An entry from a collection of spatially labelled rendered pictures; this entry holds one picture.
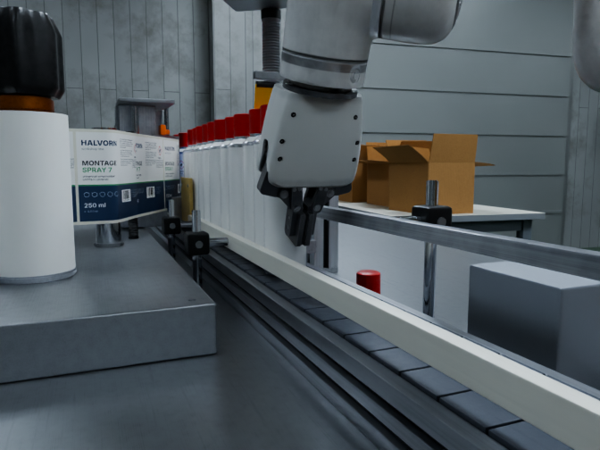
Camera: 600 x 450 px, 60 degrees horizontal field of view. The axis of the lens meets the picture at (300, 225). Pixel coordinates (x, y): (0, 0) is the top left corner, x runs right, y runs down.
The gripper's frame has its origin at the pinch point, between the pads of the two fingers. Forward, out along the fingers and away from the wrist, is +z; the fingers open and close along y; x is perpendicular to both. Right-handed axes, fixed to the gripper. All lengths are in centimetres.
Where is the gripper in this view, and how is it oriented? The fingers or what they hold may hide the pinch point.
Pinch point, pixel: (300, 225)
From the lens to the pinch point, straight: 57.7
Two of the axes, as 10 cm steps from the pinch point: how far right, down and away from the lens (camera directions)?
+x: 3.6, 4.4, -8.2
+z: -1.3, 9.0, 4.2
